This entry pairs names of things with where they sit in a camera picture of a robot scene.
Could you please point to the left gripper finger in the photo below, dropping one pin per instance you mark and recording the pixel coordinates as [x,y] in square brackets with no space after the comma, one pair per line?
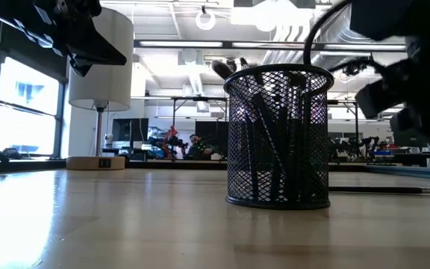
[95,46]
[80,67]

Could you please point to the thin black liner brush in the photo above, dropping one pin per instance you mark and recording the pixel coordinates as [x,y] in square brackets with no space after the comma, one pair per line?
[375,190]

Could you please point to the small black makeup brush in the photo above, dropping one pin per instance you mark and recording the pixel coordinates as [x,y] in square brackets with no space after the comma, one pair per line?
[222,69]

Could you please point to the short black makeup pencil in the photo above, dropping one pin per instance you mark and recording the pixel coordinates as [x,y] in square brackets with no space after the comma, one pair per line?
[245,63]

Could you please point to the red robot arm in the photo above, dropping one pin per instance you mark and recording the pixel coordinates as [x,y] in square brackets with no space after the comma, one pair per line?
[171,136]

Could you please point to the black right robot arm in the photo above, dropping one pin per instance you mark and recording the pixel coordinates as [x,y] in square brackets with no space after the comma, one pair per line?
[405,16]

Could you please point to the white shade table lamp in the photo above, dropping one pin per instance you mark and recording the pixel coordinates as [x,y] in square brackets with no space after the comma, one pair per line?
[101,60]

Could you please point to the black computer monitor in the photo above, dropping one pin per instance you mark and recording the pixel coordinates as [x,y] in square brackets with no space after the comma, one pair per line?
[211,130]
[129,129]

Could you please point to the black background robot arms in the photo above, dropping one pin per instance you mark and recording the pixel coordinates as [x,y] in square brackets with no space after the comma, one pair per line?
[353,147]

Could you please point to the person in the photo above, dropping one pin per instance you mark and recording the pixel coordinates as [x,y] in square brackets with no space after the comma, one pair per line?
[196,149]

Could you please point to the black mesh brush cup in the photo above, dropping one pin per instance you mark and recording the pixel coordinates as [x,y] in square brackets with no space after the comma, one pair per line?
[278,149]

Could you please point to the black aluminium table frame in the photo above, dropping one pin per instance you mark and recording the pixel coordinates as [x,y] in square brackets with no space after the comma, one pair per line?
[162,164]

